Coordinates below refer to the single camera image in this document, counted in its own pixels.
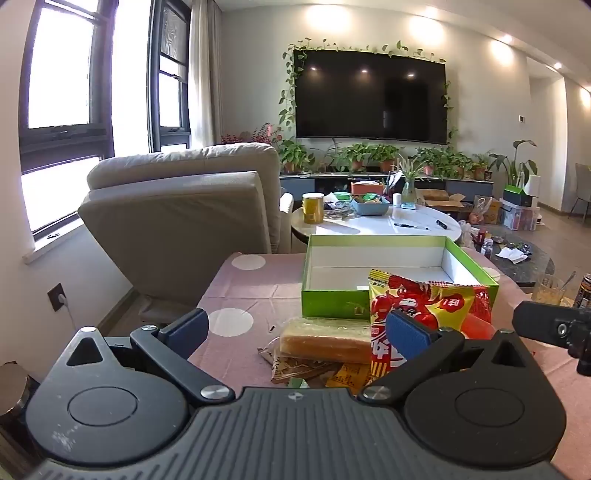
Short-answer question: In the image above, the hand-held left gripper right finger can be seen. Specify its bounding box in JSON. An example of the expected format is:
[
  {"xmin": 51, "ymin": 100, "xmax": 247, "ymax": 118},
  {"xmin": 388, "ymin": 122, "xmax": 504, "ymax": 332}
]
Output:
[{"xmin": 358, "ymin": 309, "xmax": 533, "ymax": 402}]

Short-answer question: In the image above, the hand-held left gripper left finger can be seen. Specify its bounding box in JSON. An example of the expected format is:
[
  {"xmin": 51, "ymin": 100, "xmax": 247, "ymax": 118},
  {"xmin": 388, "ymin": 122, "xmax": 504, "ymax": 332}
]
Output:
[{"xmin": 67, "ymin": 308, "xmax": 235, "ymax": 403}]

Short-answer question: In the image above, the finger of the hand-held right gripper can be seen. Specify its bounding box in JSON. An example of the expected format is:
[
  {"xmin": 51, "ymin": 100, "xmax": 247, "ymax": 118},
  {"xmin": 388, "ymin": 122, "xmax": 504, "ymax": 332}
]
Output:
[{"xmin": 512, "ymin": 300, "xmax": 591, "ymax": 360}]

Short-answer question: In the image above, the yellow and red snack packet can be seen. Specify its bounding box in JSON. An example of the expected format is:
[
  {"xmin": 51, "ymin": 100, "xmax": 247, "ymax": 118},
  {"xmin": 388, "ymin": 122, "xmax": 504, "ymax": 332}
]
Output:
[{"xmin": 368, "ymin": 269, "xmax": 491, "ymax": 384}]

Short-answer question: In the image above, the green cardboard box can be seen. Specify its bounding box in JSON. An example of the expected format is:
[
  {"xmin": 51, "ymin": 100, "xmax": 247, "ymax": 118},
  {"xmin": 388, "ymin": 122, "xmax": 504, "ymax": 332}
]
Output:
[{"xmin": 301, "ymin": 234, "xmax": 500, "ymax": 320}]

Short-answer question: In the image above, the bread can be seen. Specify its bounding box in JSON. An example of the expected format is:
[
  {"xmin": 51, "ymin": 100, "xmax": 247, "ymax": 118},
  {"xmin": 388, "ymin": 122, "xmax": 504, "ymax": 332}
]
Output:
[{"xmin": 270, "ymin": 318, "xmax": 375, "ymax": 365}]

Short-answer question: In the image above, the brown snack packet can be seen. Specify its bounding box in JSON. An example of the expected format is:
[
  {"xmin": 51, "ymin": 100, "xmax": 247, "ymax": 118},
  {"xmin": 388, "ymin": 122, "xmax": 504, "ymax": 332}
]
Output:
[{"xmin": 270, "ymin": 354, "xmax": 343, "ymax": 387}]

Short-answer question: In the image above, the blue basket with snacks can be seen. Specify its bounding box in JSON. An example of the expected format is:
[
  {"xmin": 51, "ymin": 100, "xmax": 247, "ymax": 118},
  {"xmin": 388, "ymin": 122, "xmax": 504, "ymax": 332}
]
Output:
[{"xmin": 351, "ymin": 196, "xmax": 391, "ymax": 217}]

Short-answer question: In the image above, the glass mug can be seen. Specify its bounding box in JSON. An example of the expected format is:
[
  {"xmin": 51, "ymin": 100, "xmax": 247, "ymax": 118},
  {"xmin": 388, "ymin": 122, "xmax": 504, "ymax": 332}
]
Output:
[{"xmin": 531, "ymin": 272, "xmax": 575, "ymax": 306}]

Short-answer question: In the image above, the dark drink can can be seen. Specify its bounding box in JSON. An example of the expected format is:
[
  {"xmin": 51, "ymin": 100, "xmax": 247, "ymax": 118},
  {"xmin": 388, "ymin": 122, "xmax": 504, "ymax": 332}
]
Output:
[{"xmin": 574, "ymin": 273, "xmax": 591, "ymax": 311}]

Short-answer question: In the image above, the dark marble round table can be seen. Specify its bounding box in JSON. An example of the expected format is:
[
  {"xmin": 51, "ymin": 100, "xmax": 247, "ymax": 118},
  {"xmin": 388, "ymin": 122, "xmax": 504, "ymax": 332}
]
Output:
[{"xmin": 462, "ymin": 224, "xmax": 556, "ymax": 288}]

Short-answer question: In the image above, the orange-red snack packet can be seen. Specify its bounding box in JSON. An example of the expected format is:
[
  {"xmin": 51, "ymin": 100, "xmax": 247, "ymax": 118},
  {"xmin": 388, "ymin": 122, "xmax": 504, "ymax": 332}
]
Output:
[{"xmin": 462, "ymin": 310, "xmax": 496, "ymax": 341}]

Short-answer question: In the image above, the pink polka dot tablecloth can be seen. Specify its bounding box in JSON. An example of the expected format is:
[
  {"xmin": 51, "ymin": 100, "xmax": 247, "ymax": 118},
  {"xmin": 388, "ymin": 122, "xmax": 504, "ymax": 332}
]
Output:
[{"xmin": 189, "ymin": 251, "xmax": 591, "ymax": 480}]

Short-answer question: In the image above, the crumpled white tissue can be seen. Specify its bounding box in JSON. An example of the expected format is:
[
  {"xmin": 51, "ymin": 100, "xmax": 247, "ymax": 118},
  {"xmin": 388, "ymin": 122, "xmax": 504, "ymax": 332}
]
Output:
[{"xmin": 496, "ymin": 247, "xmax": 530, "ymax": 264}]

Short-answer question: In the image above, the clear plastic storage bin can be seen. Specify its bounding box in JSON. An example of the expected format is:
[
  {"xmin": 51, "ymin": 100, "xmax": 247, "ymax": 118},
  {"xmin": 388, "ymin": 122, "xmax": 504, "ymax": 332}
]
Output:
[{"xmin": 501, "ymin": 200, "xmax": 542, "ymax": 232}]

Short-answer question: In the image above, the white round table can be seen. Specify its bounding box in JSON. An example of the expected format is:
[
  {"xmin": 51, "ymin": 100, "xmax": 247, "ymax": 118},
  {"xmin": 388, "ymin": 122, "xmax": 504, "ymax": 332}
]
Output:
[{"xmin": 291, "ymin": 203, "xmax": 462, "ymax": 246}]

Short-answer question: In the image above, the plastic bag of fruit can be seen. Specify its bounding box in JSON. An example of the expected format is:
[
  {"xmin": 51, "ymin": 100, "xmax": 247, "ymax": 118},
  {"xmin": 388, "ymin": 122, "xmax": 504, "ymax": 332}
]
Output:
[{"xmin": 468, "ymin": 196, "xmax": 502, "ymax": 226}]

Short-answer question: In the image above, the green and black box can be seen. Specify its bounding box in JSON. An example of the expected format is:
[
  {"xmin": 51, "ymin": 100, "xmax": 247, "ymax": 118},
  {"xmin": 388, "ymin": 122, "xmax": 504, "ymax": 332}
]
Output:
[{"xmin": 502, "ymin": 185, "xmax": 536, "ymax": 206}]

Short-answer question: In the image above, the beige recliner armchair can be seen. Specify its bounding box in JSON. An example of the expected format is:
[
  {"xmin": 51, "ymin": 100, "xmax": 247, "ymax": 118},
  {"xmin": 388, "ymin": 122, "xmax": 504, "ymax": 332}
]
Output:
[{"xmin": 78, "ymin": 142, "xmax": 294, "ymax": 324}]

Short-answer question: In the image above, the grey dining chair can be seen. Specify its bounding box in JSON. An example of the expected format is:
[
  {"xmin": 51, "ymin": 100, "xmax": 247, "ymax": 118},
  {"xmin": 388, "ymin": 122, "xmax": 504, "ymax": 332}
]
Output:
[{"xmin": 568, "ymin": 162, "xmax": 591, "ymax": 220}]

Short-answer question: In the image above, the open cardboard box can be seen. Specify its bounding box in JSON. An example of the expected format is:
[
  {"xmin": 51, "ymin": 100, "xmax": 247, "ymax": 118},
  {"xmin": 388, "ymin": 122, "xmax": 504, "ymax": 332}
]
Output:
[{"xmin": 418, "ymin": 188, "xmax": 467, "ymax": 214}]

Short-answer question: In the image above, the glass vase with plant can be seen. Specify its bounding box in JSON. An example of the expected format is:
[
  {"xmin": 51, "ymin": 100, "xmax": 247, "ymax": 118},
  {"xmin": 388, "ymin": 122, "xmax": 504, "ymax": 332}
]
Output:
[{"xmin": 397, "ymin": 157, "xmax": 426, "ymax": 208}]

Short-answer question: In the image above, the pile of snack wrappers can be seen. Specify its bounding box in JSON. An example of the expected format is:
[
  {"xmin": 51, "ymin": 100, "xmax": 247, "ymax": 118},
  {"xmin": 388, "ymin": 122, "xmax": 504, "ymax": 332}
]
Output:
[{"xmin": 323, "ymin": 193, "xmax": 354, "ymax": 220}]

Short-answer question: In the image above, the orange tissue box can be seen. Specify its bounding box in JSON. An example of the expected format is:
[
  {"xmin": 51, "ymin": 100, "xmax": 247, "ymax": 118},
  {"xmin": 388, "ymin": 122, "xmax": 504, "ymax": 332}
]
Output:
[{"xmin": 351, "ymin": 181, "xmax": 387, "ymax": 197}]

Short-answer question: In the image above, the large-leaf potted plant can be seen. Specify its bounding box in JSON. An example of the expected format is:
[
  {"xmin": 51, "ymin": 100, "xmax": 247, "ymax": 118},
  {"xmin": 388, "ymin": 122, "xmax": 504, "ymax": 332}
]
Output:
[{"xmin": 489, "ymin": 140, "xmax": 539, "ymax": 186}]

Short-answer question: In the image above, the yellow canister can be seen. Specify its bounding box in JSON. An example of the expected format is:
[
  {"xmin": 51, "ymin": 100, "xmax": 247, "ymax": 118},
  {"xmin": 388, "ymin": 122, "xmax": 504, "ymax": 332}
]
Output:
[{"xmin": 302, "ymin": 193, "xmax": 326, "ymax": 225}]

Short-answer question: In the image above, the potted green plant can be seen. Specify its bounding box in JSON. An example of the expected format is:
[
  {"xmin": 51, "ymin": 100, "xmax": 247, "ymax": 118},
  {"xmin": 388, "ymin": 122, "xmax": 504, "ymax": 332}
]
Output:
[
  {"xmin": 369, "ymin": 144, "xmax": 400, "ymax": 174},
  {"xmin": 442, "ymin": 151, "xmax": 472, "ymax": 180},
  {"xmin": 332, "ymin": 144, "xmax": 371, "ymax": 174},
  {"xmin": 279, "ymin": 141, "xmax": 315, "ymax": 175},
  {"xmin": 471, "ymin": 154, "xmax": 493, "ymax": 181},
  {"xmin": 414, "ymin": 148, "xmax": 445, "ymax": 177}
]

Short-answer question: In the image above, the round metal object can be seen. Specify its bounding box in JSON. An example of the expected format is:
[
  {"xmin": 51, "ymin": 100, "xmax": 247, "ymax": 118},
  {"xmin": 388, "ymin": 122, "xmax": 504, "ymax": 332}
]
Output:
[{"xmin": 0, "ymin": 362, "xmax": 37, "ymax": 431}]

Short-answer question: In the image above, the red flower decoration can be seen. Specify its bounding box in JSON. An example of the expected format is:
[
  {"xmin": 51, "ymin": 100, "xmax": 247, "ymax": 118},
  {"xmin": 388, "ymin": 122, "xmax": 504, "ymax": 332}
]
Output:
[{"xmin": 222, "ymin": 123, "xmax": 283, "ymax": 147}]

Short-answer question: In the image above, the narrow black-framed window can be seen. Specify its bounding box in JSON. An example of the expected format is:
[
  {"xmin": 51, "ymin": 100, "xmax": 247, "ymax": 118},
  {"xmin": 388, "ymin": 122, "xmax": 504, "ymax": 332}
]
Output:
[{"xmin": 148, "ymin": 0, "xmax": 191, "ymax": 151}]

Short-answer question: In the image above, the white curtain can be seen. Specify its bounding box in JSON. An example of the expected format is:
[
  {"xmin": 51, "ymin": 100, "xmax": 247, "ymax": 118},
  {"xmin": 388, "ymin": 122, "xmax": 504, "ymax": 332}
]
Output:
[{"xmin": 189, "ymin": 0, "xmax": 223, "ymax": 148}]

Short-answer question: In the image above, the green vine around television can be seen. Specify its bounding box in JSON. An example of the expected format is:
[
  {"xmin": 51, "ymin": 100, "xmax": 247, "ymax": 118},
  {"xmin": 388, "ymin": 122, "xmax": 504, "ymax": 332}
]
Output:
[{"xmin": 278, "ymin": 39, "xmax": 455, "ymax": 139}]

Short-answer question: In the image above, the large black-framed window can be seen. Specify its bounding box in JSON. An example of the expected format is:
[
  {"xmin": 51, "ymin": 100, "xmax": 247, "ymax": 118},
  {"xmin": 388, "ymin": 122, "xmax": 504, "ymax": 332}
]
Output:
[{"xmin": 18, "ymin": 0, "xmax": 116, "ymax": 237}]

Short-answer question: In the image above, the wall socket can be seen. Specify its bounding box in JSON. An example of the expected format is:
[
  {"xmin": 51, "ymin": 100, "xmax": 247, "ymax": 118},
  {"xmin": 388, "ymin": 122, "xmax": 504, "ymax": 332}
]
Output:
[{"xmin": 47, "ymin": 282, "xmax": 70, "ymax": 313}]

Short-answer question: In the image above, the wall-mounted television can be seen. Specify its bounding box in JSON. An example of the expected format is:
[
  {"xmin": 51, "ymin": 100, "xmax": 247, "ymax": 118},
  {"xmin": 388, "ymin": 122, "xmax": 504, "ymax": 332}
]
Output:
[{"xmin": 294, "ymin": 48, "xmax": 448, "ymax": 145}]

